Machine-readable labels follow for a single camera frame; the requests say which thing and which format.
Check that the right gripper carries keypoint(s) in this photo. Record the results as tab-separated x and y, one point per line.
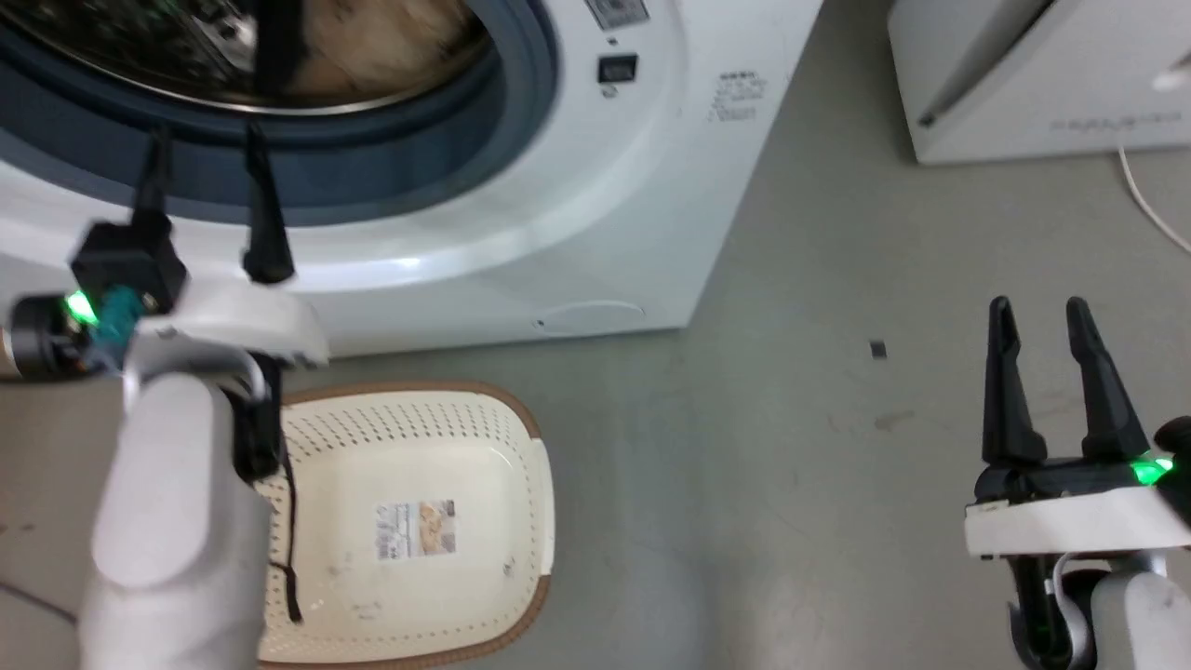
1070	516

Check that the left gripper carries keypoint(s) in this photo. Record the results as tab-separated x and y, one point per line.
219	321

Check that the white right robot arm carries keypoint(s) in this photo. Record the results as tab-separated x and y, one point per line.
1135	614

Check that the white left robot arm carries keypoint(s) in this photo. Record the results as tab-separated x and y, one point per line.
172	521

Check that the brown plush toy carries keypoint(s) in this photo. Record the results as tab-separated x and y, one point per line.
391	42

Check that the cream laundry basket brown rim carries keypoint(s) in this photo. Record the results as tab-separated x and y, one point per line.
419	447

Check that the printed sticker in basket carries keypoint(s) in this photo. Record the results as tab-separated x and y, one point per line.
416	529

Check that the white front-load washing machine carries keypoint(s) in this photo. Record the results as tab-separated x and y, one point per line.
595	214

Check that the dark grey door gasket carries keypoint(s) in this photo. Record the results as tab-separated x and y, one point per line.
391	158

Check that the white box appliance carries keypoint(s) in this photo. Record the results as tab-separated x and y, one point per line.
1033	74

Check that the round white filter cover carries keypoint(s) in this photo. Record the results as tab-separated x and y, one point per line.
590	317

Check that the black door latch socket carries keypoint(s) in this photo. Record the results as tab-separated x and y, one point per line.
618	69

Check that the grey barcode label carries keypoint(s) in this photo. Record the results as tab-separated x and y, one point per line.
618	9

